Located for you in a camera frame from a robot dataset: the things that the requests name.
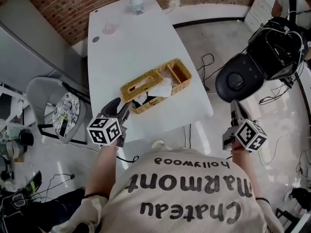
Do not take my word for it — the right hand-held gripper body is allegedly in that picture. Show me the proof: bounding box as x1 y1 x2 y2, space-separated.
222 110 268 153

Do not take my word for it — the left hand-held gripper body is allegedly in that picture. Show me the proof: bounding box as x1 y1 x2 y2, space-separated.
86 97 128 148

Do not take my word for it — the woven wicker box lid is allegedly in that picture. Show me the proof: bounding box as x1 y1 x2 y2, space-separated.
120 69 164 104

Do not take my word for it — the woven wicker box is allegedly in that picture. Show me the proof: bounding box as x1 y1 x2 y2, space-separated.
131 58 193 115

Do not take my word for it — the person's left forearm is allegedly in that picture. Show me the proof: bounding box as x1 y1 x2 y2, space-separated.
84 144 122 199

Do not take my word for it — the person's right forearm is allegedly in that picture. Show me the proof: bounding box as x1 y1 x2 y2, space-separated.
230 149 265 201

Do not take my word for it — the black office chair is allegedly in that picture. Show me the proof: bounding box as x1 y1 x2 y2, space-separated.
215 53 265 104

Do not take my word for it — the black smartphone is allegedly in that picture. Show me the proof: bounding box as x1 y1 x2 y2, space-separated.
59 119 69 138

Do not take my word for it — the floral round seat cushion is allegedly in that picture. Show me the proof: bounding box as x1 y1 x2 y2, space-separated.
52 92 81 133

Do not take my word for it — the white tissue paper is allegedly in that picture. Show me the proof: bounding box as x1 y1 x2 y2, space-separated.
152 78 173 98

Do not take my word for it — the beige shoe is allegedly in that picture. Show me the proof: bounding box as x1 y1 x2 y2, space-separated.
151 139 173 151

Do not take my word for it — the grey chair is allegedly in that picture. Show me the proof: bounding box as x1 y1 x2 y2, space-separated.
25 76 91 145

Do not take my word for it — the black round pot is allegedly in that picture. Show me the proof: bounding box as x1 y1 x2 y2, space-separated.
18 129 34 146

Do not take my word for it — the pink glass dish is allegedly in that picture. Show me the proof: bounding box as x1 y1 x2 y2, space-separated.
103 22 118 35

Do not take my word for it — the black and green device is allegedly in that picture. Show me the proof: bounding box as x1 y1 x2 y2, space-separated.
23 170 43 197

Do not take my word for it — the black metal stand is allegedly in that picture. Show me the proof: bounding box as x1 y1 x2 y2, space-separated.
275 207 311 233

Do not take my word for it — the silver round container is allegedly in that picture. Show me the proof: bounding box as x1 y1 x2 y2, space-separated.
5 139 24 160

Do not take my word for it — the beige printed shirt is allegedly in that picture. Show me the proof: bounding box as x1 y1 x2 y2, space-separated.
58 148 285 233

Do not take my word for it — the black fabric bag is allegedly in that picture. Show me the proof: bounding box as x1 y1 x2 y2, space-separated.
14 188 86 233

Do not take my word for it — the white drawer cabinet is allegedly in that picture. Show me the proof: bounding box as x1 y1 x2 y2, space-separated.
243 0 276 32

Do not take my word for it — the clear plastic water bottle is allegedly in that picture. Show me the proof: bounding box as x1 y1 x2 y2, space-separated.
130 0 145 16

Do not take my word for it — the grey cabinet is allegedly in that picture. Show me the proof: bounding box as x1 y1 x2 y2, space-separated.
0 20 82 88

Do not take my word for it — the white power adapter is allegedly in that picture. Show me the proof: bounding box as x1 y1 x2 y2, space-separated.
165 0 182 15

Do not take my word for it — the black floor cable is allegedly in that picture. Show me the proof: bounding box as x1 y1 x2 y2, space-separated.
196 53 216 92

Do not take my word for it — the black cable with plug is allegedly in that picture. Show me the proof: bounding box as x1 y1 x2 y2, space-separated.
36 173 76 200

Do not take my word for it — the black backpack with cables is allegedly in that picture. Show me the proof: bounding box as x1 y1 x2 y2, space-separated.
247 16 310 81

